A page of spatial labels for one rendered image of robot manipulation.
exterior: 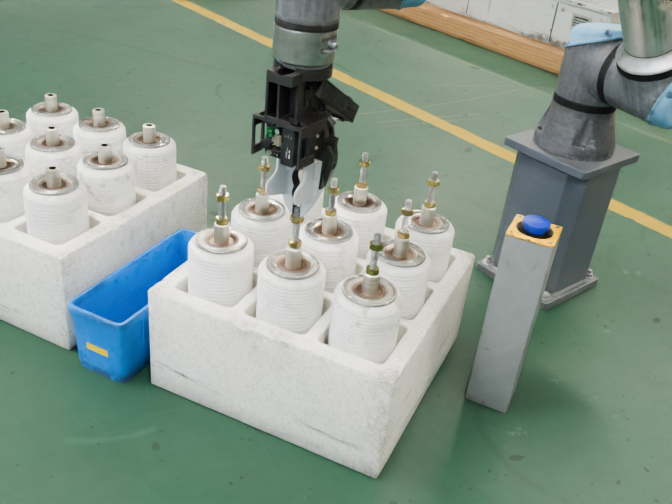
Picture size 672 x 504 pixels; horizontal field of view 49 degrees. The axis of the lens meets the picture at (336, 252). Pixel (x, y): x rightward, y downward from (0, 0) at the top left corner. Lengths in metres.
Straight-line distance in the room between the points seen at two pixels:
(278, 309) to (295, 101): 0.30
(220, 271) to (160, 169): 0.38
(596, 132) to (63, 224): 0.94
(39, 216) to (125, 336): 0.24
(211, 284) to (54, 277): 0.27
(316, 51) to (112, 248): 0.57
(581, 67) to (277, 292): 0.70
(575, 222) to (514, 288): 0.38
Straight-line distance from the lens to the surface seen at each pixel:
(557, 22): 3.21
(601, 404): 1.35
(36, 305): 1.31
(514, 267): 1.11
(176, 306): 1.10
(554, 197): 1.46
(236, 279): 1.09
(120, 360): 1.21
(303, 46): 0.87
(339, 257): 1.12
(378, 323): 0.99
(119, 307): 1.31
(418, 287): 1.10
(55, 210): 1.24
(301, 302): 1.03
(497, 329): 1.17
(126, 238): 1.32
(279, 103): 0.89
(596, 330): 1.52
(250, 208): 1.19
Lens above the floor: 0.81
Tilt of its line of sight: 31 degrees down
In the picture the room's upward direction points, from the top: 7 degrees clockwise
